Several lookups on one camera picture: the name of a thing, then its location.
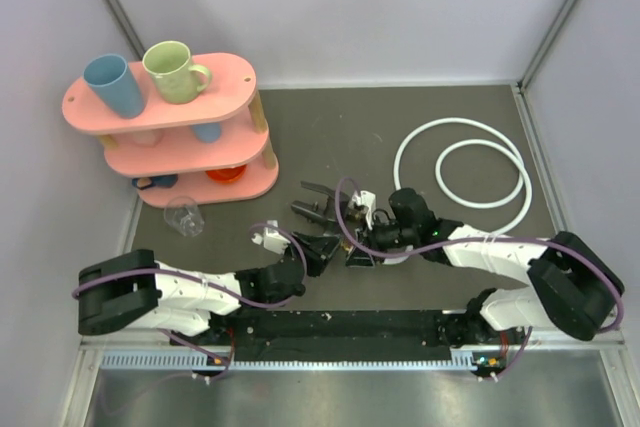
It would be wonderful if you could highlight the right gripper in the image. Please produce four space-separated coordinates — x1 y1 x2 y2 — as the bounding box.
346 212 419 267

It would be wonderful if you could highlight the black faucet mixer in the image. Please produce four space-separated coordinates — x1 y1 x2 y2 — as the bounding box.
290 181 349 237

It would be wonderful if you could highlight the white shower hose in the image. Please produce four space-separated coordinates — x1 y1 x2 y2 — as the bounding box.
384 117 533 264

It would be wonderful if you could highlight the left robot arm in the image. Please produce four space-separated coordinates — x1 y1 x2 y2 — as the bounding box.
72 221 341 344

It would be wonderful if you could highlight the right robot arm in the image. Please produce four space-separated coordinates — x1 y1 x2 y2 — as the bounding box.
338 188 625 343

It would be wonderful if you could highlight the orange bowl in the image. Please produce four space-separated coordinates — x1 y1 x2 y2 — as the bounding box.
205 164 247 184

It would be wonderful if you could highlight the clear plastic cup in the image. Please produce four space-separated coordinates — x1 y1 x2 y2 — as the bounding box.
164 196 204 237

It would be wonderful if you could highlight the small blue cup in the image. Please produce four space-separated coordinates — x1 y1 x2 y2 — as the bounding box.
191 122 222 143

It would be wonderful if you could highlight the blue toy object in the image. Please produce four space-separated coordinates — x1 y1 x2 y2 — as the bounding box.
131 174 178 191

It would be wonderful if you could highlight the pink three-tier shelf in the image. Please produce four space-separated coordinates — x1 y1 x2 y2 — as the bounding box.
62 53 279 208

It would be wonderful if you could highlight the pink cup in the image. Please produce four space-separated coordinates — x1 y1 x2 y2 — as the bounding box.
130 130 163 148

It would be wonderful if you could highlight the green ceramic mug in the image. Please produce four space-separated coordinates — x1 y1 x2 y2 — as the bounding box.
142 40 213 105

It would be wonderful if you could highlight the blue tumbler cup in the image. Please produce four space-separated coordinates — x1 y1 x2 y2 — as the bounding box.
83 54 145 119

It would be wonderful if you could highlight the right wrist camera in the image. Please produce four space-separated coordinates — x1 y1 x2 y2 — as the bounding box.
348 190 377 229

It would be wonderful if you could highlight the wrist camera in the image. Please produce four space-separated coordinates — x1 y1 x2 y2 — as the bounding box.
251 220 290 254
348 190 377 229

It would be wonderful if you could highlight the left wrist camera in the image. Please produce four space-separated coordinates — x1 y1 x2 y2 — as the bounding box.
251 220 290 254

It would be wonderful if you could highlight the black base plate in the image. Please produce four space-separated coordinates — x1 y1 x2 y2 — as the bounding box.
227 310 462 362

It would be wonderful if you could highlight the aluminium cable rail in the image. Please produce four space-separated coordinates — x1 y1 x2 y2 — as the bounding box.
100 345 479 372

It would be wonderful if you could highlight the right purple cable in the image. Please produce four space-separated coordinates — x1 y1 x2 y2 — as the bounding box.
334 176 626 381

